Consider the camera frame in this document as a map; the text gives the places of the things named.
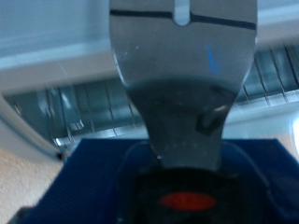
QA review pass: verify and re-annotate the oven wire rack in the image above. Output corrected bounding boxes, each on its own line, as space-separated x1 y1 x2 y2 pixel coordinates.
12 46 299 147

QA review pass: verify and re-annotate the silver toaster oven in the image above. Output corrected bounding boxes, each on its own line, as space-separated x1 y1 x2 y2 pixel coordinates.
0 0 299 162

